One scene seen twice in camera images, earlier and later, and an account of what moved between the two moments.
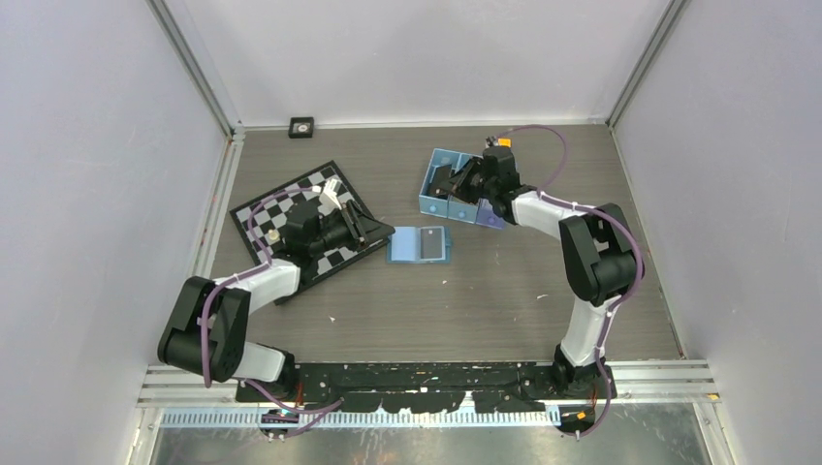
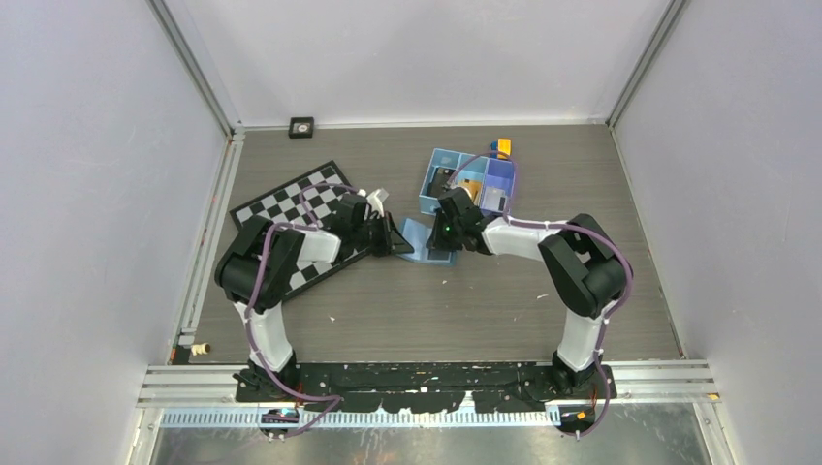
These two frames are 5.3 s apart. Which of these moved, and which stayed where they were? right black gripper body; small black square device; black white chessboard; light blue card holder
Moved: right black gripper body
Stayed: black white chessboard; light blue card holder; small black square device
